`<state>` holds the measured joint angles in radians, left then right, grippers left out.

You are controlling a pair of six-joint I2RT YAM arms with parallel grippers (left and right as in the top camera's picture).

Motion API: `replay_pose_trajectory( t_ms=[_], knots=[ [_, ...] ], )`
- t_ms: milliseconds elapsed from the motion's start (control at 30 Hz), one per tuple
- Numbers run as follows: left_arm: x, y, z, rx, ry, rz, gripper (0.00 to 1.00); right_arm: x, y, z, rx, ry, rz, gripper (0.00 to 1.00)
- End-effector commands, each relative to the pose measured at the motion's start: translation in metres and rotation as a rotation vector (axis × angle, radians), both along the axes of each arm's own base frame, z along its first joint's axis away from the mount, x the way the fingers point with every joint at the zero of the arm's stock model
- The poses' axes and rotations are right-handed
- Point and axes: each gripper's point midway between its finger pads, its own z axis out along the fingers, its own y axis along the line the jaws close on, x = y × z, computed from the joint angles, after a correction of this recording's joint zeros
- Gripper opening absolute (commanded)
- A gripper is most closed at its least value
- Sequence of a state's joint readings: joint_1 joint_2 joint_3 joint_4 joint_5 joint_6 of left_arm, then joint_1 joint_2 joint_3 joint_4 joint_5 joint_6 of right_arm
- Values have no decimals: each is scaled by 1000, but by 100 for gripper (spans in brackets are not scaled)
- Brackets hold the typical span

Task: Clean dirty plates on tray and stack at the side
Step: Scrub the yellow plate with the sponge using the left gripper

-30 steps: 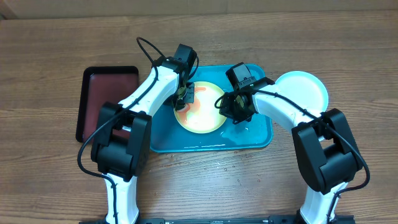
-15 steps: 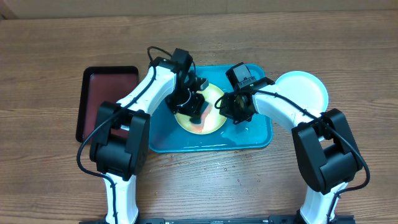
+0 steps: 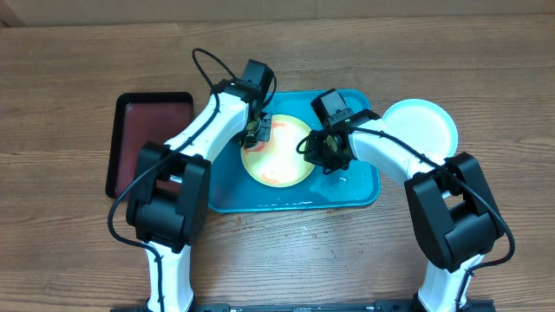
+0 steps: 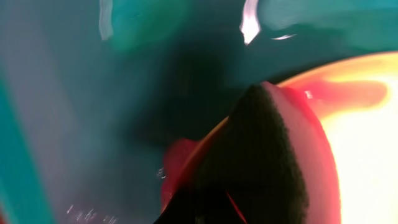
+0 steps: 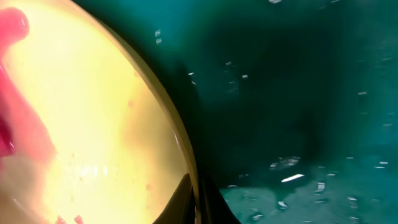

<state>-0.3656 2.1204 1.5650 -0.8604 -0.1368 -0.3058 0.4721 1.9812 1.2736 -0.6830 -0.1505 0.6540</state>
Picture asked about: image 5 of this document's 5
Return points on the yellow-green plate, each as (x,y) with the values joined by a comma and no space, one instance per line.
(88,134)

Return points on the teal plastic tray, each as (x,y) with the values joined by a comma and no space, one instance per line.
(290,106)

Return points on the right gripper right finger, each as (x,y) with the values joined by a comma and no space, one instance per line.
(214,209)

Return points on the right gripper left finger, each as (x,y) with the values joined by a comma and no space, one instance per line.
(181,207)

